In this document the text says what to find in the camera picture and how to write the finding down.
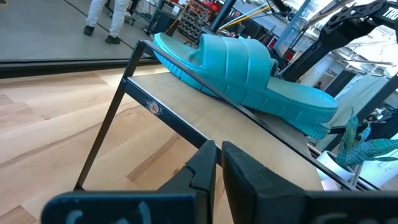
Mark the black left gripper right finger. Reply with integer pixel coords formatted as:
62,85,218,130
221,141,307,224

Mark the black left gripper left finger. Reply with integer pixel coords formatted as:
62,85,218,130
157,139,218,224

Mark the teal slide sandal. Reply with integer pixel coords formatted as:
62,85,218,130
152,32,339,140

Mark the teal plant in white pot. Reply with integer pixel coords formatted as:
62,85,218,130
316,107,398,187

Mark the black pole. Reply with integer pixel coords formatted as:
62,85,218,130
210,0,237,32

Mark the yellow bar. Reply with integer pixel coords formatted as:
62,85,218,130
219,3,275,31

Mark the light blue column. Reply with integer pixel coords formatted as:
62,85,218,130
273,0,312,58

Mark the person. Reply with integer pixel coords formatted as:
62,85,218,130
83,0,131,45

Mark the wooden shelf with black frame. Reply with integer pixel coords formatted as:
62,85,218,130
73,39,382,192

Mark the black metal rig frame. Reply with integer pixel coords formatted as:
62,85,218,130
0,57,398,191

